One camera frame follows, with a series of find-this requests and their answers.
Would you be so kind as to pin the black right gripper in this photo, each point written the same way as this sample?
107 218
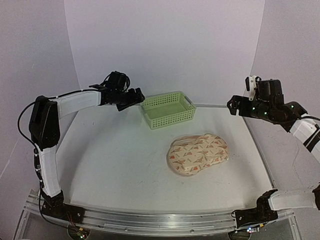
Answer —
235 100

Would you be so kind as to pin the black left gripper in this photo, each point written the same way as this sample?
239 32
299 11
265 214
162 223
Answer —
134 100

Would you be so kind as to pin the green perforated plastic basket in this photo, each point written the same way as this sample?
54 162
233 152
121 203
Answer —
167 109

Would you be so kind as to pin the beige tulip mesh laundry bag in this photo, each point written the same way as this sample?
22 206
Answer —
188 155

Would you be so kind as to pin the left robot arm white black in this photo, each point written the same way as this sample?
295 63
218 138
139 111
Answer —
44 128

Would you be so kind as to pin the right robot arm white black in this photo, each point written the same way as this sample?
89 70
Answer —
294 119

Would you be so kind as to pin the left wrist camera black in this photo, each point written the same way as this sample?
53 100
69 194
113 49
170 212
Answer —
115 81

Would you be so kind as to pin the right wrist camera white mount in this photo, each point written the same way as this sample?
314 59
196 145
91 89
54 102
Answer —
251 86

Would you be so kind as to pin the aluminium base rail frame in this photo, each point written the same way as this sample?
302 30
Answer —
114 167

